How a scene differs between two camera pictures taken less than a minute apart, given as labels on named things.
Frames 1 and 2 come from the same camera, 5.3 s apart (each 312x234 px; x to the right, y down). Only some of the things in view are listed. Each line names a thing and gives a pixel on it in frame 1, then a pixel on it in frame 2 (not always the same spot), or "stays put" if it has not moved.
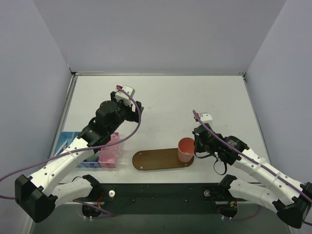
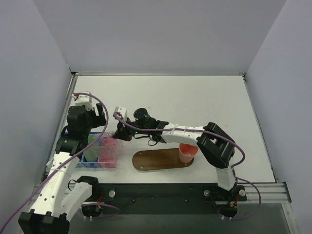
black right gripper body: [199, 141] to [123, 133]
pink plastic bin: [107, 156] stays put
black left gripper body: [133, 112] to [98, 119]
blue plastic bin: [91, 164] stays put
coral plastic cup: [186, 146] stays put
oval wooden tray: [153, 159] stays put
